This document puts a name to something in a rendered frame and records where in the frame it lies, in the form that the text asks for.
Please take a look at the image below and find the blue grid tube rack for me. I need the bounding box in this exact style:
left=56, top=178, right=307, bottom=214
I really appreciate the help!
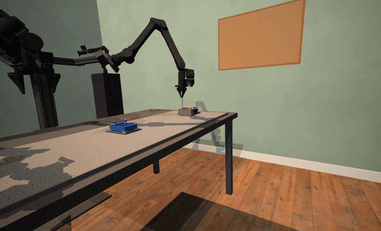
left=109, top=122, right=137, bottom=132

